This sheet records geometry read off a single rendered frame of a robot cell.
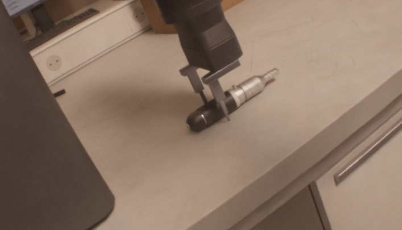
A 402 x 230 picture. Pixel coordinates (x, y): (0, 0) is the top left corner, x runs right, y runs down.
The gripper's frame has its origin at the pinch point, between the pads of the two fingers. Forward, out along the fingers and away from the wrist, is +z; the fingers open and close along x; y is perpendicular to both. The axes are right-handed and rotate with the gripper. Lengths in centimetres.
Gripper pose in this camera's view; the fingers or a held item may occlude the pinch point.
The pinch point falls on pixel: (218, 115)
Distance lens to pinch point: 55.0
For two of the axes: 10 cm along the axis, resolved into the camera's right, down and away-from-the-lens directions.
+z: 3.8, 8.3, 4.0
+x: -4.5, -2.2, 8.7
